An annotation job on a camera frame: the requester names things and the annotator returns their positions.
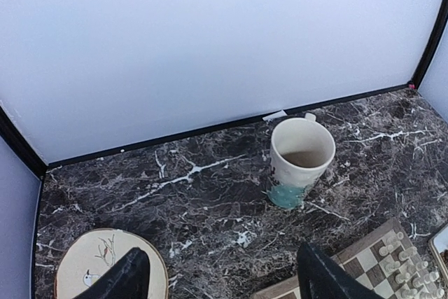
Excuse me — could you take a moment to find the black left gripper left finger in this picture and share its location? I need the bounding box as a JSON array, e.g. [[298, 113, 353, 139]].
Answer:
[[76, 247, 151, 299]]

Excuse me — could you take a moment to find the black corner post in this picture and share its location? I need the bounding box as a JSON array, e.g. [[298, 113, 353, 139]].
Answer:
[[406, 0, 447, 90], [0, 108, 48, 180]]

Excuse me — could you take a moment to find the bird painted ceramic plate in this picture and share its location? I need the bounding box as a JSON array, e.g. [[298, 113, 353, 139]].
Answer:
[[54, 228, 169, 298]]

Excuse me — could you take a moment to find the black left corner post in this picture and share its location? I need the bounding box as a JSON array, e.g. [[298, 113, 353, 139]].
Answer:
[[0, 108, 48, 180]]

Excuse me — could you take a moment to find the metal tray with wooden rim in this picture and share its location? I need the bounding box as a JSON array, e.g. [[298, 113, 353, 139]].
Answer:
[[428, 224, 448, 281]]

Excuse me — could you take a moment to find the black right corner post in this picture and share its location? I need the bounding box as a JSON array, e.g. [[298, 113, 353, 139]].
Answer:
[[406, 0, 447, 90]]

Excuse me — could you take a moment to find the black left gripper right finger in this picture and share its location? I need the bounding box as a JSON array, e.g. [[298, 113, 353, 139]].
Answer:
[[297, 241, 382, 299]]

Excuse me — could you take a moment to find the wooden chess board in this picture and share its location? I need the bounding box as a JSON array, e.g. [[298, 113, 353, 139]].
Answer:
[[250, 216, 448, 299]]

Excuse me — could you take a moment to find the coral painted ceramic mug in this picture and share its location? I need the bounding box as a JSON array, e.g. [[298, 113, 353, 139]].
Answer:
[[266, 113, 336, 209]]

